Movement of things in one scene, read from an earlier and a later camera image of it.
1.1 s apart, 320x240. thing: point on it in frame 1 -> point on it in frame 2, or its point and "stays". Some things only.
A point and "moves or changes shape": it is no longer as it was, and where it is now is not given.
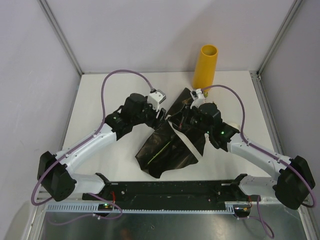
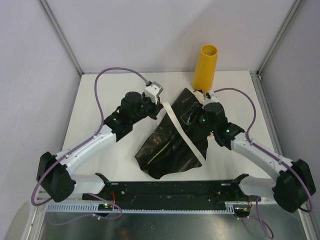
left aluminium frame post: (57, 29) stays
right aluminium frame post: (296, 5) stays
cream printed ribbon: (187, 142) -> (197, 148)
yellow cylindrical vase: (204, 72) stays
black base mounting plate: (171, 194) stays
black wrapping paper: (165, 149) moves or changes shape
